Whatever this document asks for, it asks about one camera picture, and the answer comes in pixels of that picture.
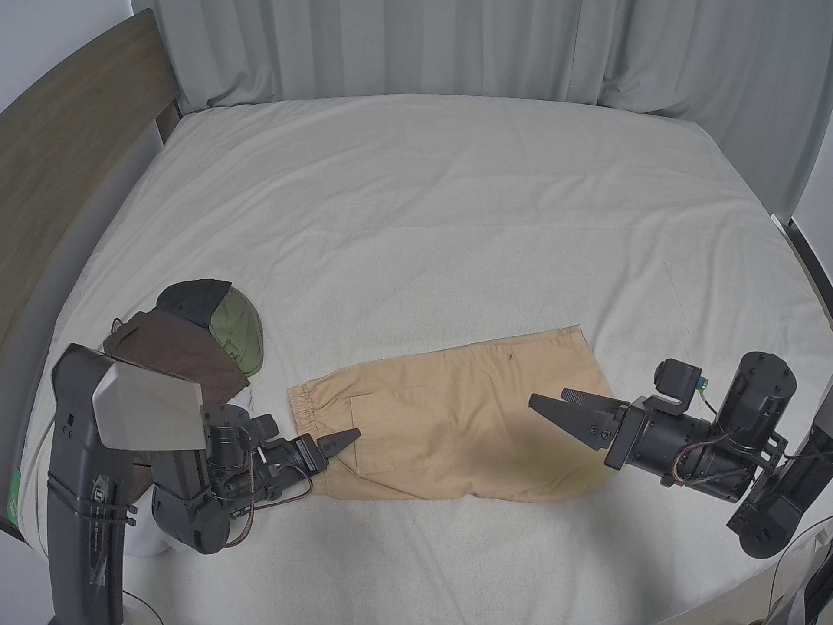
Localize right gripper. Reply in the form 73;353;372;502
528;387;715;484

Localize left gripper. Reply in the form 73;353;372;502
260;427;361;481

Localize beige shorts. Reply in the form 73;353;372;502
288;325;616;503

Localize bed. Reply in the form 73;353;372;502
0;9;833;625

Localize olive green garment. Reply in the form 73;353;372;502
210;286;266;376

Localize brown garment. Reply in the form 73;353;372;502
103;310;251;402

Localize black garment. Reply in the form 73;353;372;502
158;279;234;330

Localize white garment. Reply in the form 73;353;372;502
122;391;256;557

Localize pale green curtain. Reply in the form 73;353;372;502
579;0;833;223
144;0;603;115

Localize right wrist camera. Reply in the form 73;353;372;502
634;361;705;418

